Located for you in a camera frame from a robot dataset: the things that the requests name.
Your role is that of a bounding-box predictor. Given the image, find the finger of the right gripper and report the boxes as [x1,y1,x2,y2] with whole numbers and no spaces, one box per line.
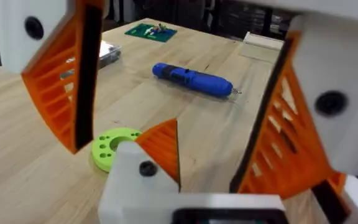
[0,0,106,155]
[228,13,358,200]

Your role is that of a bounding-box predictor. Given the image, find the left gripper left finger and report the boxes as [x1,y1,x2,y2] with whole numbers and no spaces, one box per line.
[97,118,181,224]

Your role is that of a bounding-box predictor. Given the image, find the blue electric screwdriver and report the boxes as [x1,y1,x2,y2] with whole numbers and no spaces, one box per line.
[152,62,242,100]

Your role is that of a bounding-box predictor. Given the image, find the green disc with holes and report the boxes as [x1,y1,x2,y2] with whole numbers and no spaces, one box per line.
[91,127,143,173]

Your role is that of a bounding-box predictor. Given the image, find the clear plastic parts box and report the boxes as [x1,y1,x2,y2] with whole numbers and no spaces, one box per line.
[60,39,123,80]

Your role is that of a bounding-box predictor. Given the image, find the pale flat box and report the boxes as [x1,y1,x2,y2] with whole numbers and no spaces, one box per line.
[237,30,285,65]

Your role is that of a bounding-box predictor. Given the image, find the dark shelf unit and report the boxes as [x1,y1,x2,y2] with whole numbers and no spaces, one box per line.
[211,0,293,41]

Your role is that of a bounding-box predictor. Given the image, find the green board with toy blocks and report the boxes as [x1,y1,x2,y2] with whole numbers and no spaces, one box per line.
[124,22,178,44]

